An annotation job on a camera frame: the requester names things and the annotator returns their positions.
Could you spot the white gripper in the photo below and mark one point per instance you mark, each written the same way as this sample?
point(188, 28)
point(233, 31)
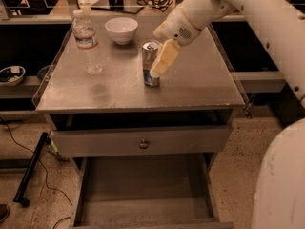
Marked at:
point(178, 30)

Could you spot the red bull can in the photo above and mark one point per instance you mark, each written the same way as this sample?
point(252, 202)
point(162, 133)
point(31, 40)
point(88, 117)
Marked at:
point(149, 53)

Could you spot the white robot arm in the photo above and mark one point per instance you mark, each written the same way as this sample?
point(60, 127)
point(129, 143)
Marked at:
point(279, 200)

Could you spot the grey wooden drawer cabinet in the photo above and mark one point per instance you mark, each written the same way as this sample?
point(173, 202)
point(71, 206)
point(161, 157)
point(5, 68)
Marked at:
point(198, 90)

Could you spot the top drawer with knob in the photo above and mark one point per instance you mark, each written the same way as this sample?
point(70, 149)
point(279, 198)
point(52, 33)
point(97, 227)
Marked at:
point(141, 141)

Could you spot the open middle drawer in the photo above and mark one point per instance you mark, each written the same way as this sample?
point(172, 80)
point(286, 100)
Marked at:
point(145, 192)

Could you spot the white ceramic bowl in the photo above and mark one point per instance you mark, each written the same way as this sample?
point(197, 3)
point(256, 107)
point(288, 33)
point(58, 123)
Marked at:
point(121, 30)

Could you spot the black monitor stand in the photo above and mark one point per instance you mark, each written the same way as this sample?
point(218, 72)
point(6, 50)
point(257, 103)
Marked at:
point(124, 6)

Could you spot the clear plastic water bottle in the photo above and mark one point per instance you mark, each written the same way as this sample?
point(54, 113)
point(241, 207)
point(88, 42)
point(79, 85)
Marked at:
point(86, 40)

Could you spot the grey side shelf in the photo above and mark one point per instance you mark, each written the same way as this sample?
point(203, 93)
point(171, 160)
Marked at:
point(260, 82)

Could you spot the bowl with dark items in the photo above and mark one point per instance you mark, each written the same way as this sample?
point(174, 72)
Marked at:
point(12, 75)

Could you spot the black bar on floor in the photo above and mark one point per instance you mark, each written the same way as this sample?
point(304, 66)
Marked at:
point(19, 196)

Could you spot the dark shoe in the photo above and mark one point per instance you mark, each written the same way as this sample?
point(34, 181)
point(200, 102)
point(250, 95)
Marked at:
point(4, 211)

